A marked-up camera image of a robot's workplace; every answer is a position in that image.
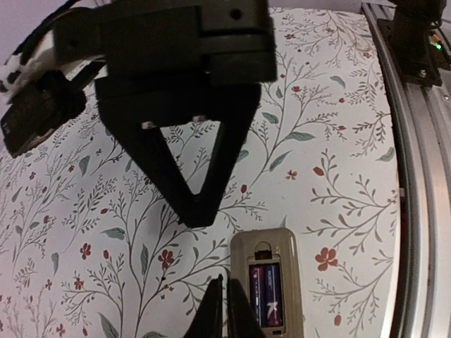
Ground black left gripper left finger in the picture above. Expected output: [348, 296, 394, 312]
[188, 275, 223, 338]

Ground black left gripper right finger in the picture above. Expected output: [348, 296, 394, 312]
[227, 278, 266, 338]

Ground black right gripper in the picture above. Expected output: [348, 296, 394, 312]
[53, 1, 277, 227]

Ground small white remote control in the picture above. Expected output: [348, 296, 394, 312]
[228, 227, 304, 337]

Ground floral patterned table mat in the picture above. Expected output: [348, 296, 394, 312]
[1, 8, 400, 337]

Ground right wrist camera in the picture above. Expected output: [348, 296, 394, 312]
[0, 20, 110, 158]

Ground aluminium front frame rail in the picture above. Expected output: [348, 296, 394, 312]
[362, 1, 450, 337]

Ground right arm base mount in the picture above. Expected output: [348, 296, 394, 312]
[377, 0, 450, 87]

